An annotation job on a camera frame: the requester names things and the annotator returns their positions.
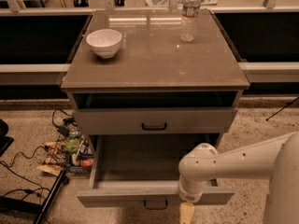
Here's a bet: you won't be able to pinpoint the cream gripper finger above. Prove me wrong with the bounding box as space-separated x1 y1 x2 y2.
179 202 195 224

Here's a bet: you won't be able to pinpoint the grey drawer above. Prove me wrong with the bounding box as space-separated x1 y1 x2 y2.
76 133 235 211
74 107 237 135

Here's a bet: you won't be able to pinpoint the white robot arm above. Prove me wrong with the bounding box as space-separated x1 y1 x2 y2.
178 132 299 224

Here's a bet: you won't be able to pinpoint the grey top drawer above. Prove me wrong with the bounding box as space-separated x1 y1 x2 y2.
74 107 237 135

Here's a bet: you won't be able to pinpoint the grey drawer cabinet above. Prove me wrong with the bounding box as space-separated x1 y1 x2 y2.
60 8 250 147

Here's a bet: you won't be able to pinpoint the black tripod leg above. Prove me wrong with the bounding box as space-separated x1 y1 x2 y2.
265 97 299 121

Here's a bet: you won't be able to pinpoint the pile of snack packages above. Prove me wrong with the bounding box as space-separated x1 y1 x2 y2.
37 131 93 175

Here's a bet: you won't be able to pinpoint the black stand leg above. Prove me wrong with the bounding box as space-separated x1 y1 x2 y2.
0 170 68 224

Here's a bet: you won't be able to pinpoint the white ceramic bowl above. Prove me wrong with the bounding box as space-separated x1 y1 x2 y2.
86 29 122 58

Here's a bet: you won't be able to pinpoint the black object at left edge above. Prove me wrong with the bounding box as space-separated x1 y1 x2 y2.
0 119 14 157

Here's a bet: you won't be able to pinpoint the clear plastic water bottle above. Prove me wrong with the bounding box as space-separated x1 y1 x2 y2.
180 0 200 42

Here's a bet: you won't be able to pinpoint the black power adapter with cable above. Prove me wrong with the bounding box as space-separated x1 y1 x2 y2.
51 109 77 137

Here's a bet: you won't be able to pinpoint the black floor cables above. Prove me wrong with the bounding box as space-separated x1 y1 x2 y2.
0 145 52 203

